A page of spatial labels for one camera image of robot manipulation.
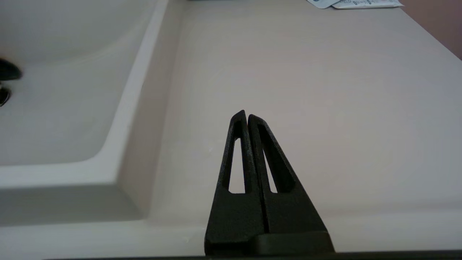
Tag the white sachet with blue patch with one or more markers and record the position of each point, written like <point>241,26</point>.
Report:
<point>323,3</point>

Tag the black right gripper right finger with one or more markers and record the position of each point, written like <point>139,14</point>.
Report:
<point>292,213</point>

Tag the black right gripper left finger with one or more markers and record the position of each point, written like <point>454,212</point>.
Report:
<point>236,216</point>

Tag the beige ceramic sink basin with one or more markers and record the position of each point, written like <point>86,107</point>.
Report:
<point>54,126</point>

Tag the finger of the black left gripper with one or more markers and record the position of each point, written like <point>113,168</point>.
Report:
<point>9,70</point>

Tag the chrome drain stopper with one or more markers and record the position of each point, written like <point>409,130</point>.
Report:
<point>3,96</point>

